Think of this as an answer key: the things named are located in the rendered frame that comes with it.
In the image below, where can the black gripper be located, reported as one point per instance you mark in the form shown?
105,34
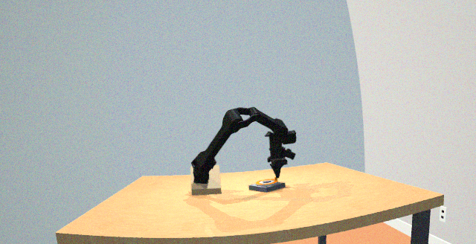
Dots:
276,159

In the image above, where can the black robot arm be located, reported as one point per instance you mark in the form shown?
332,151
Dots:
233,122

